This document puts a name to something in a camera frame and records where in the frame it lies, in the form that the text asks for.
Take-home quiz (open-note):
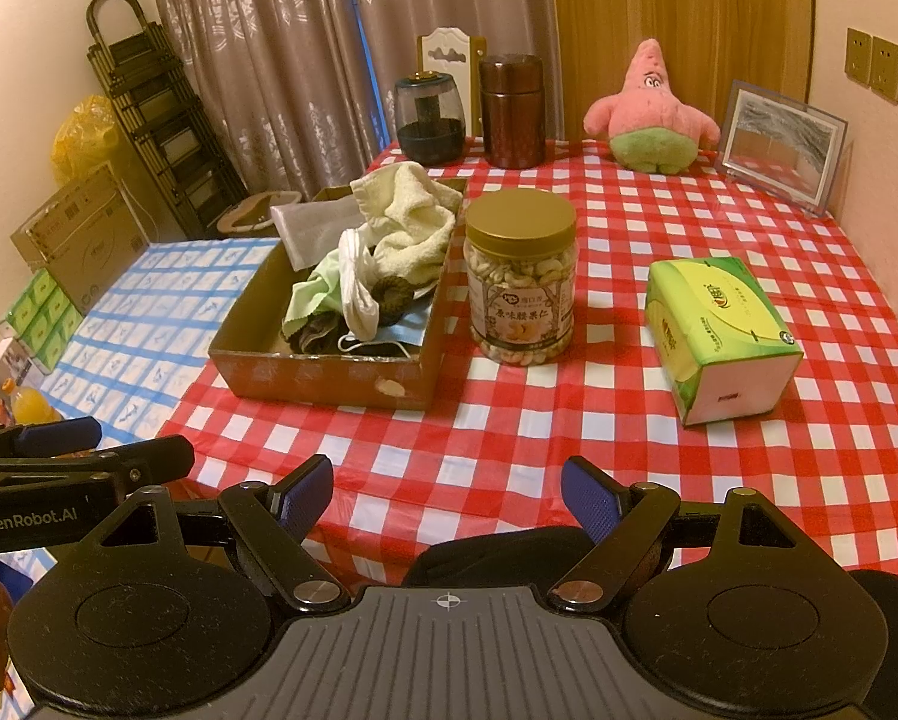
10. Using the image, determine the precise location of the yellow plastic bag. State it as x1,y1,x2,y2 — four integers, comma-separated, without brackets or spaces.
50,94,131,188

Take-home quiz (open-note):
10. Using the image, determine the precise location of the stack of green tissue packs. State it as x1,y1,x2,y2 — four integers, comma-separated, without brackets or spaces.
6,270,82,370

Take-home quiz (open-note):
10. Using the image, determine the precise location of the glass jar with black base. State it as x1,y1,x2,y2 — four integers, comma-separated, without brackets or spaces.
395,71,466,164

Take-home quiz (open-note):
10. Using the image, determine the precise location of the woven waste basket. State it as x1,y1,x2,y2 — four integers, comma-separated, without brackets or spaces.
220,191,304,237

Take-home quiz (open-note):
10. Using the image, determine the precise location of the cardboard box tray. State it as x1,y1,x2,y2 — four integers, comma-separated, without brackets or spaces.
207,178,471,412

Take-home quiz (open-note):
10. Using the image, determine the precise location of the blue checked tablecloth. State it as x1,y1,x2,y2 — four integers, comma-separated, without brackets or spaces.
0,236,281,586

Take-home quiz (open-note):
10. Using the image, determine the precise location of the small white box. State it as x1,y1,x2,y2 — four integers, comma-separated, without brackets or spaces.
0,337,37,392

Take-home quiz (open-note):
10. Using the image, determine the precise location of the person's black clothing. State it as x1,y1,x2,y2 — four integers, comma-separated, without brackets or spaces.
402,525,898,720

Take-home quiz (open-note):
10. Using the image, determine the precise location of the blue face mask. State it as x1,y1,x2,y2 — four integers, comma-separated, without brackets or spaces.
344,307,439,357

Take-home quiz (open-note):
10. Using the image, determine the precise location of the wooden door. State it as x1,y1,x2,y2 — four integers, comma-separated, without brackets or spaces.
549,0,817,140

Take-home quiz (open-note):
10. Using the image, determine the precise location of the pink starfish plush toy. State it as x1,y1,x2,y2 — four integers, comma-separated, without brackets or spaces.
585,37,721,175

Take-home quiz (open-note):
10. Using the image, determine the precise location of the orange juice bottle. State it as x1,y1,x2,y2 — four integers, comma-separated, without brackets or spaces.
2,379,64,425

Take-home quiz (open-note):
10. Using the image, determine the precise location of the clear picture frame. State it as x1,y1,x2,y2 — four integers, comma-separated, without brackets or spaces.
714,79,849,212

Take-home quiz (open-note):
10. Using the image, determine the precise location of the dark knitted cloth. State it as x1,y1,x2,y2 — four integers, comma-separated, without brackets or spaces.
287,315,349,355

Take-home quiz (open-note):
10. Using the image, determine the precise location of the white chair back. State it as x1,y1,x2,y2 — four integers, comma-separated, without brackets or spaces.
416,26,486,140

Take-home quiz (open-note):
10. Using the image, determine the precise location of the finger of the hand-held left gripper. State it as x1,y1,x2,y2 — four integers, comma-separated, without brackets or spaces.
0,415,103,462
0,435,195,497

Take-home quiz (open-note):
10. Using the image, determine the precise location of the cashew jar with gold lid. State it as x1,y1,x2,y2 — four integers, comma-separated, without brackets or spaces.
464,191,579,367

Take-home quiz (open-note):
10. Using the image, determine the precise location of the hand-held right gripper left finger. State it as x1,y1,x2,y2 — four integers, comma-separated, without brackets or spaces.
96,454,349,612

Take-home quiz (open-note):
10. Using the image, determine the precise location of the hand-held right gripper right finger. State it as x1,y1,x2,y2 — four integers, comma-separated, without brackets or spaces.
549,456,795,612

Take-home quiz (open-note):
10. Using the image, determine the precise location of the printed cardboard carton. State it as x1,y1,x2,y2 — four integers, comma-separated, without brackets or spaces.
10,161,150,316

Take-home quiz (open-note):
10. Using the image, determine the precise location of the grey patterned curtain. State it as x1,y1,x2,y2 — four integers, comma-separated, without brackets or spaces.
143,0,566,197

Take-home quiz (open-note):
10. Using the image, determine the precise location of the black folding rack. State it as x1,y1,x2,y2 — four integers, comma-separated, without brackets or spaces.
85,0,251,241

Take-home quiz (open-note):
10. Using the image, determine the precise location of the green tissue pack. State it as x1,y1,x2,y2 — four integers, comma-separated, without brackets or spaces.
645,255,804,427

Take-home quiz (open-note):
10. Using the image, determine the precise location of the grey mesh pouch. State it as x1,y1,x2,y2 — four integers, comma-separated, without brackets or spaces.
269,199,364,271

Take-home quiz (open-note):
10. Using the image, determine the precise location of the white face mask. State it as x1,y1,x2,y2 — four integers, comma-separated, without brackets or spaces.
338,229,384,335

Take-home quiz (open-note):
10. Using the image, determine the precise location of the light green cloth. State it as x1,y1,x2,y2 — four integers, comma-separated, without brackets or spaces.
282,247,356,335

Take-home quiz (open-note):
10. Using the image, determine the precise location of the brown canister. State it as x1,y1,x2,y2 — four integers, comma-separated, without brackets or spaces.
479,52,547,168

